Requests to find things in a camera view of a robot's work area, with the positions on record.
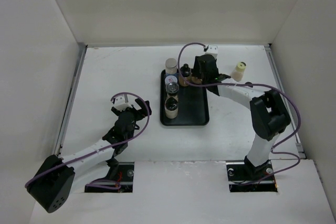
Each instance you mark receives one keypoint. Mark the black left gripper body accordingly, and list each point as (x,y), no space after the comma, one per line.
(137,115)

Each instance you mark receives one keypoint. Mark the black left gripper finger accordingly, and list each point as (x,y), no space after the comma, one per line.
(115,111)
(145,109)

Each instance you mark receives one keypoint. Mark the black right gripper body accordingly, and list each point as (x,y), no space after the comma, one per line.
(203,78)

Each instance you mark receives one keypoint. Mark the pink lid glass jar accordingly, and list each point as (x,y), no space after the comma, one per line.
(196,80)

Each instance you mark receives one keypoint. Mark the black knob lid spice jar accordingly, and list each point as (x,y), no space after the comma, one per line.
(186,74)

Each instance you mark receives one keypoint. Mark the tall jar white beads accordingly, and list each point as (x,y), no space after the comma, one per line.
(171,67)

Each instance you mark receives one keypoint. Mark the black lid white powder jar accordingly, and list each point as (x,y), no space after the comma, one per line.
(171,105)

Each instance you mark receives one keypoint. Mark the black top grinder bottle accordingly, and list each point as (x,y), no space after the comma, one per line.
(172,89)

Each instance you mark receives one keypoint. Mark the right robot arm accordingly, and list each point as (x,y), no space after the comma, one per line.
(269,115)

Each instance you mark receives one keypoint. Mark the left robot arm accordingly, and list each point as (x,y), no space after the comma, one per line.
(52,184)

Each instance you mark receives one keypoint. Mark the black rectangular tray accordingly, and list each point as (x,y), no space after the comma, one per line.
(192,106)

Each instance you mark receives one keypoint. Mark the yellow lid bottle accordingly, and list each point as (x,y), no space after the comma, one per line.
(238,73)

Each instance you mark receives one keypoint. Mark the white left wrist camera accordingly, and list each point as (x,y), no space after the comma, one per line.
(121,102)

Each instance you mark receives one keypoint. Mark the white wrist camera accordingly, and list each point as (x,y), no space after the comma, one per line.
(211,50)
(121,102)

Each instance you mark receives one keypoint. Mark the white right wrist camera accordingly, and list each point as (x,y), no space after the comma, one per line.
(211,50)

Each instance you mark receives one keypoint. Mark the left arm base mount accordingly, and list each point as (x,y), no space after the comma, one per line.
(109,177)

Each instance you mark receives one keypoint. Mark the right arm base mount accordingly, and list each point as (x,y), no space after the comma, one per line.
(243,178)

